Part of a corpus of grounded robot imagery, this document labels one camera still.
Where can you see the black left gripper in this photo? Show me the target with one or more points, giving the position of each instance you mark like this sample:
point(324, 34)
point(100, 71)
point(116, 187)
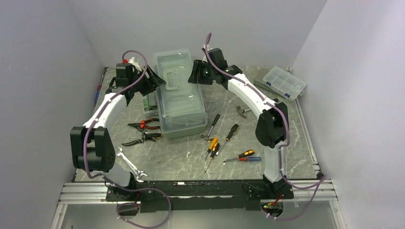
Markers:
point(154, 82)

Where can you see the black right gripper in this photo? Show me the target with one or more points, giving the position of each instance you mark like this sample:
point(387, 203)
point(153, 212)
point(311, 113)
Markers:
point(196, 77)

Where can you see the yellow black handle hammer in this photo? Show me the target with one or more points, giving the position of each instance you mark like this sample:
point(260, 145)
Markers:
point(207, 136)

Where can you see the green toolbox base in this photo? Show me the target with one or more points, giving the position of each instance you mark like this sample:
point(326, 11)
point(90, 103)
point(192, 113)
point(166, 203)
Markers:
point(179, 129)

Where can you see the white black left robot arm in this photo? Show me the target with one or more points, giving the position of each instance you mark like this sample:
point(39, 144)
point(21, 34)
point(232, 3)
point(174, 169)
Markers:
point(91, 145)

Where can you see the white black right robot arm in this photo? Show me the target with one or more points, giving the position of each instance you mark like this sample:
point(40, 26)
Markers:
point(272, 129)

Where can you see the green label screwdriver bit box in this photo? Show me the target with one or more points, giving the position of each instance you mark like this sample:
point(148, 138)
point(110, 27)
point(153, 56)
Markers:
point(150, 105)

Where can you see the orange black needle-nose pliers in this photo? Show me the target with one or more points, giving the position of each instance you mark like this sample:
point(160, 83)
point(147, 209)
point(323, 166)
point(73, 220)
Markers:
point(144, 124)

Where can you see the black yellow pliers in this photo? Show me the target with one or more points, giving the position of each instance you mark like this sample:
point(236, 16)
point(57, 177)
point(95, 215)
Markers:
point(145, 137)

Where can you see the grey flat case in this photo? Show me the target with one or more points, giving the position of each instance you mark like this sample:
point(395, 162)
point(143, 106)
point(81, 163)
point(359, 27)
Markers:
point(259, 80)

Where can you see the long yellow black screwdriver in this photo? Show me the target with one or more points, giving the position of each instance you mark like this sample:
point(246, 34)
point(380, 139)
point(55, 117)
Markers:
point(232, 132)

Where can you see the short yellow screwdriver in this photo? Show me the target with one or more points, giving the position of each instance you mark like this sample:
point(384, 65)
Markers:
point(210, 149)

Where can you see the yellow black medium screwdriver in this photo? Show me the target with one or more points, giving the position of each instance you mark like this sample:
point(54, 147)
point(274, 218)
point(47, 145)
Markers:
point(212, 155)

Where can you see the clear compartment organizer box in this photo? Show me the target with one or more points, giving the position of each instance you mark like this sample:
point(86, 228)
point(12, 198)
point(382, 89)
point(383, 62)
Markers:
point(284, 83)

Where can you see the yellow black stubby screwdriver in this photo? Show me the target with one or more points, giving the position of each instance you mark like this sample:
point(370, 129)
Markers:
point(245, 156)

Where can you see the large silver open-end wrench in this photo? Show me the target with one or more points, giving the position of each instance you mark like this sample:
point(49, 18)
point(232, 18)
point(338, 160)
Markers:
point(131, 164)

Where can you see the blue red long screwdriver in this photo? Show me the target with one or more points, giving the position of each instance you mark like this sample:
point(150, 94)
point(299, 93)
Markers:
point(250, 159)

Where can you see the green toolbox carry handle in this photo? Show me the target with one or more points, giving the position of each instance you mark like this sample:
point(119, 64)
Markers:
point(172, 80)

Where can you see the red blue tool at wall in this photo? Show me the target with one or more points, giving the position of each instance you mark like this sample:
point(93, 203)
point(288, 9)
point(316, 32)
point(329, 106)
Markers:
point(100, 86)

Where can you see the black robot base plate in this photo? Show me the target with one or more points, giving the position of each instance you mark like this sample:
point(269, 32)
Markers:
point(248, 194)

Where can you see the aluminium frame rail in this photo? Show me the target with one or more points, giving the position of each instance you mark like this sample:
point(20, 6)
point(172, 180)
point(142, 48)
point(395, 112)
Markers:
point(97, 193)

